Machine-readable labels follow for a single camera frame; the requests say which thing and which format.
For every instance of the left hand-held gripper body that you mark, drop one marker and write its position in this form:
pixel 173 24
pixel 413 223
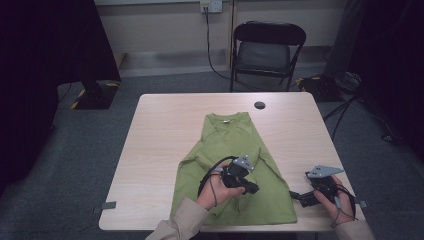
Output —
pixel 233 175

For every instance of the black striped stand base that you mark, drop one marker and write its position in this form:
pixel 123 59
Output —
pixel 320 90
pixel 96 100

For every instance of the black curtain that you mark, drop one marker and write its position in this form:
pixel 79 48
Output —
pixel 40 50
pixel 393 50

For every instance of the black stand legs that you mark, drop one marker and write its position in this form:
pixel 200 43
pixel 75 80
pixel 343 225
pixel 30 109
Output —
pixel 340 108

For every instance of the person's left hand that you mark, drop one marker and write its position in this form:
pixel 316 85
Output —
pixel 213 191

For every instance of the white wall socket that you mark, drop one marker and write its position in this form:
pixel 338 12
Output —
pixel 215 6

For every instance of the green long-sleeved shirt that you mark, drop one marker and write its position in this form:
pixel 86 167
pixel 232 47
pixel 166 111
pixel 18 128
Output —
pixel 226 140

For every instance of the grey curtain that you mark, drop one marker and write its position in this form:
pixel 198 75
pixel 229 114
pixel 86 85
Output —
pixel 343 40

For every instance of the person's right hand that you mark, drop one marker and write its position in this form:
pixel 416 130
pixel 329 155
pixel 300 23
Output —
pixel 343 210

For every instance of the black folding chair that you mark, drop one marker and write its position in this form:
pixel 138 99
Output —
pixel 266 33

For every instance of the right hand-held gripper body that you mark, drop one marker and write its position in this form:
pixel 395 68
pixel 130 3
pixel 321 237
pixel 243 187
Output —
pixel 325 186

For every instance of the grey tape piece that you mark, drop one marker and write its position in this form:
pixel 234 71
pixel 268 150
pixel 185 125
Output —
pixel 108 205
pixel 361 203

